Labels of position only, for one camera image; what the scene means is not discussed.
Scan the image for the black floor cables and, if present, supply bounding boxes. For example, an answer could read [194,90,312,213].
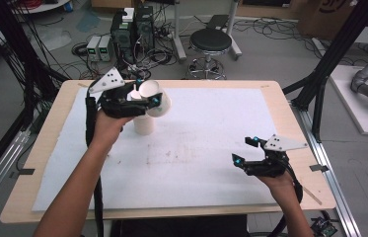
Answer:
[234,16,308,42]

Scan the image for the white foam sheet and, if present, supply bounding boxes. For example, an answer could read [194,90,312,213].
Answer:
[32,87,278,212]

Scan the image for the white box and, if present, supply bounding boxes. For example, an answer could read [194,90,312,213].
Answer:
[121,7,136,24]

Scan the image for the person's right hand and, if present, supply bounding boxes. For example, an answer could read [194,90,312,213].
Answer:
[257,172,299,201]

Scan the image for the white round table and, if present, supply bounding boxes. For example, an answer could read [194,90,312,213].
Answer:
[11,0,71,15]

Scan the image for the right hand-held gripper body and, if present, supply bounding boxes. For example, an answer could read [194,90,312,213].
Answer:
[245,133,309,178]

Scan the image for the grey metal stand leg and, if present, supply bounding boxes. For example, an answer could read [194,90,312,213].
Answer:
[171,0,187,62]
[225,0,244,61]

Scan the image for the white board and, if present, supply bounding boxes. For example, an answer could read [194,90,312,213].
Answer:
[329,63,368,136]

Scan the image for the stack of white cups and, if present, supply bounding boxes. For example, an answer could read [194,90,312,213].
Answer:
[128,84,156,136]

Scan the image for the brown cardboard box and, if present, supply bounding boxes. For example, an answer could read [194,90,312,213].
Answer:
[295,0,361,41]

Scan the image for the person's dark clothing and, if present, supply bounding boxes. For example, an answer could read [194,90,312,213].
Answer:
[110,214,249,237]

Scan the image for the thin wooden stick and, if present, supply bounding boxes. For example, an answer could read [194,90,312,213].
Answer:
[302,185,324,206]

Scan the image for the white paper cup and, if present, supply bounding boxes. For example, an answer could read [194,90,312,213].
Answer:
[137,79,173,119]

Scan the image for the person's left hand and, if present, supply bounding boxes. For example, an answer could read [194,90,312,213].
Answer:
[89,110,136,154]

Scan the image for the black computer tower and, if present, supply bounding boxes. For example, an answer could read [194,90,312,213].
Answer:
[110,9,137,64]
[134,5,156,51]

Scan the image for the green circuit board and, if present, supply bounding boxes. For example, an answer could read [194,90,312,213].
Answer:
[309,216,339,237]

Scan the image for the black frame post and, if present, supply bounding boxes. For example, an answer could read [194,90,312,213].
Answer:
[282,0,368,143]
[0,0,59,100]

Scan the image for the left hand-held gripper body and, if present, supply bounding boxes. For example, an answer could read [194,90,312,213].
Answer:
[88,67,149,119]

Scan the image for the black round stool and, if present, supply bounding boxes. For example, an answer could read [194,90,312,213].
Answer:
[186,28,234,81]

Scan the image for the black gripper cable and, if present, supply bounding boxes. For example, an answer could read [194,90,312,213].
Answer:
[269,157,305,237]
[85,86,106,237]

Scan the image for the grey power supply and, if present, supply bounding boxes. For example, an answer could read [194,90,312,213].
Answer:
[98,35,114,62]
[86,35,103,62]

